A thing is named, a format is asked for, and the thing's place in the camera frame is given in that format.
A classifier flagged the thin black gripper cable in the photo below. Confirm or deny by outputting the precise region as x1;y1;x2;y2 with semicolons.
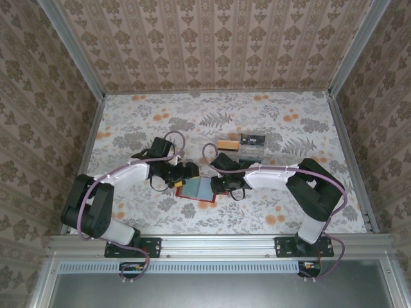
228;188;247;202
148;175;171;192

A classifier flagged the thin black right gripper cable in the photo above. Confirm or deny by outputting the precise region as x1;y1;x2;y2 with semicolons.
228;188;247;202

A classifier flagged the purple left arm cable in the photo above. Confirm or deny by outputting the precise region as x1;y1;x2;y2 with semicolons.
74;131;186;285

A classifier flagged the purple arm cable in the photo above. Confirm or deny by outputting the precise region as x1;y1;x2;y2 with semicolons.
74;131;186;285
202;142;350;280

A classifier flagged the wide aluminium base rail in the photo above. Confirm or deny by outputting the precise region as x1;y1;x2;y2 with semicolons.
46;233;394;259

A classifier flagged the red tray with blue pad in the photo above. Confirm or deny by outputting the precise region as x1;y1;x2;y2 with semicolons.
175;177;215;202

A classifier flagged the small connector board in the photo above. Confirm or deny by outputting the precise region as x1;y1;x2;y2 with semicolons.
119;261;147;279
297;260;322;277

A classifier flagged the black VIP card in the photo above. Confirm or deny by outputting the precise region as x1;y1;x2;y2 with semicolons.
240;133;267;147

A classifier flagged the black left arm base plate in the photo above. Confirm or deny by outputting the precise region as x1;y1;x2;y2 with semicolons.
104;236;162;259

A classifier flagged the thin black left gripper cable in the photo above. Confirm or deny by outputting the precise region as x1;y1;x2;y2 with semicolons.
148;175;171;192

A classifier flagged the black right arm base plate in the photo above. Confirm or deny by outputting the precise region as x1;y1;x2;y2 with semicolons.
274;236;335;259

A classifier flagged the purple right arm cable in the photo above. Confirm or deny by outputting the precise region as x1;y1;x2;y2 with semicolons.
202;142;350;280

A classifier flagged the slotted grey cable duct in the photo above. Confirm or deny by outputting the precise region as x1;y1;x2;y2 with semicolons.
59;260;301;274

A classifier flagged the gold card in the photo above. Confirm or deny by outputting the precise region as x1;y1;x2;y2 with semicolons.
217;140;241;151

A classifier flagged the aluminium frame post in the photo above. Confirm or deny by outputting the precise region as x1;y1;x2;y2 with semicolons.
329;0;394;97
37;0;106;99

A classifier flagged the grey metal panel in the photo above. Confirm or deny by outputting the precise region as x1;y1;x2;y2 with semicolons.
51;272;398;308

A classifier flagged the aluminium table side rail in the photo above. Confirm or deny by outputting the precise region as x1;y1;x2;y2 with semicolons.
327;91;381;235
60;94;107;235

